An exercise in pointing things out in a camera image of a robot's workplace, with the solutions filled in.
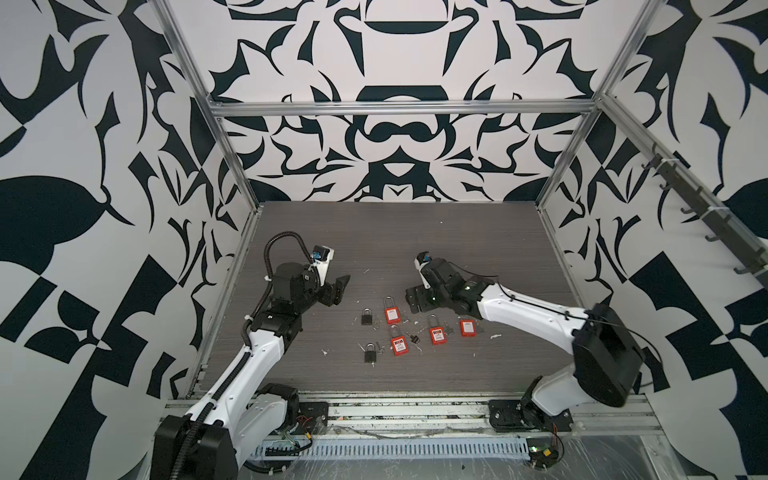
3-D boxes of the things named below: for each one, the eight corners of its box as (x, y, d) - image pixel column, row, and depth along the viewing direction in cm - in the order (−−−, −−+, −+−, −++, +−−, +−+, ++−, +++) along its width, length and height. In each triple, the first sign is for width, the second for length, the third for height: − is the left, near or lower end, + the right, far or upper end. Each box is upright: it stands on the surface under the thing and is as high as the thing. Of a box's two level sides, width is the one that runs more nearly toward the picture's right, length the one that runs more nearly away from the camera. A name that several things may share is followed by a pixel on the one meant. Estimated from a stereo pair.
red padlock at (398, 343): (389, 356, 86) (389, 353, 84) (389, 327, 91) (389, 324, 90) (408, 356, 86) (408, 353, 84) (406, 327, 91) (407, 324, 90)
